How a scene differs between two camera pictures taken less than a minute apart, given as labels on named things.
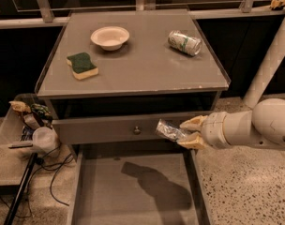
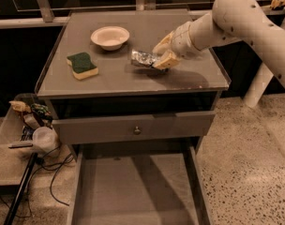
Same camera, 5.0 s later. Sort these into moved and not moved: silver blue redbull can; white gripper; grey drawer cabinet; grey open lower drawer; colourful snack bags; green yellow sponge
Moved: silver blue redbull can; white gripper
Not moved: grey drawer cabinet; green yellow sponge; grey open lower drawer; colourful snack bags
